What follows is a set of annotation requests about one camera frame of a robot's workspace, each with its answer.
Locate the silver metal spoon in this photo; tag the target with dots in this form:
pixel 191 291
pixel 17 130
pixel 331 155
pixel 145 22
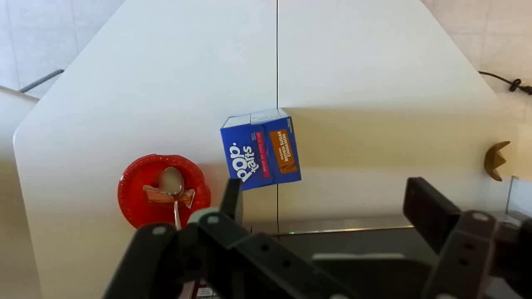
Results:
pixel 171 180

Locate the blue Pop-Tarts box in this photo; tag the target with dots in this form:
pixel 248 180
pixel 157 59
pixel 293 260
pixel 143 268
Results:
pixel 260 158

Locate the brown snack wrapper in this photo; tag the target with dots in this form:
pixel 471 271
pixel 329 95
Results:
pixel 155 195

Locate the red plastic bowl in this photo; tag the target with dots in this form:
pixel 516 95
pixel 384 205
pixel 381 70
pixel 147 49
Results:
pixel 133 193

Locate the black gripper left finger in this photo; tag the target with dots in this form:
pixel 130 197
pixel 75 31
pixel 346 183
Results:
pixel 243 255

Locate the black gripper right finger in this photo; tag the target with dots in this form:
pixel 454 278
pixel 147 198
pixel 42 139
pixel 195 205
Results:
pixel 459 250

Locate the brown curved wooden piece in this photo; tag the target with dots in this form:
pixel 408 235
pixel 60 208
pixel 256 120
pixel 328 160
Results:
pixel 494 160

